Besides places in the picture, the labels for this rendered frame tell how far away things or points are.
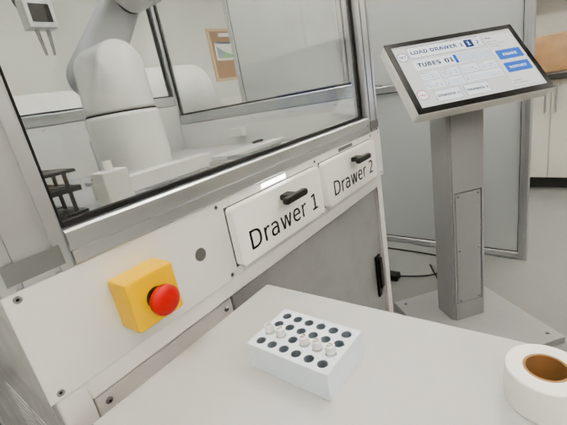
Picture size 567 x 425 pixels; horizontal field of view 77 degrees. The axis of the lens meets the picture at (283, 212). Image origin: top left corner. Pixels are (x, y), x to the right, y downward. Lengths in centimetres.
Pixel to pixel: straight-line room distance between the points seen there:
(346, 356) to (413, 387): 8
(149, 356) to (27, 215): 26
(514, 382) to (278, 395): 25
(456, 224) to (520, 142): 77
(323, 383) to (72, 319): 31
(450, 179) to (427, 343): 106
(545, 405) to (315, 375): 22
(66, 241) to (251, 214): 30
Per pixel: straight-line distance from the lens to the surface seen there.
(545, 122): 352
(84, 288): 51
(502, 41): 165
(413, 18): 234
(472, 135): 154
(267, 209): 68
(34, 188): 48
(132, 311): 50
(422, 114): 128
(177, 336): 62
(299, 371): 46
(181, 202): 57
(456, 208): 156
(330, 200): 87
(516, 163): 225
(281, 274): 79
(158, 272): 50
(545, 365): 48
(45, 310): 50
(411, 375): 48
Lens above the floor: 109
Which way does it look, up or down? 18 degrees down
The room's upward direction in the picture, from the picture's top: 11 degrees counter-clockwise
